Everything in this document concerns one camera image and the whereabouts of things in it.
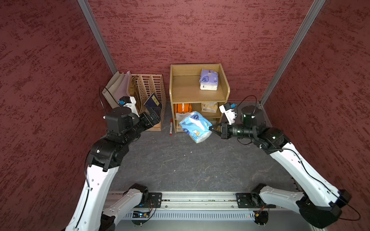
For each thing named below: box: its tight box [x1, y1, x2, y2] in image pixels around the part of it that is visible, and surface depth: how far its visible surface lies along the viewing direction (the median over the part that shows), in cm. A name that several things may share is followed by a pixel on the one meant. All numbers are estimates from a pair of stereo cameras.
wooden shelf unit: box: [169, 63, 231, 134], surface depth 87 cm
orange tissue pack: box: [174, 102, 193, 114], surface depth 87 cm
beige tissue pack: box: [201, 102, 219, 114], surface depth 91 cm
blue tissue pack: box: [178, 110, 213, 144], surface depth 65 cm
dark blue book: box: [143, 92, 162, 109], surface depth 106 cm
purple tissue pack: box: [198, 68, 219, 91], surface depth 83 cm
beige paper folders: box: [101, 70, 133, 109], surface depth 91 cm
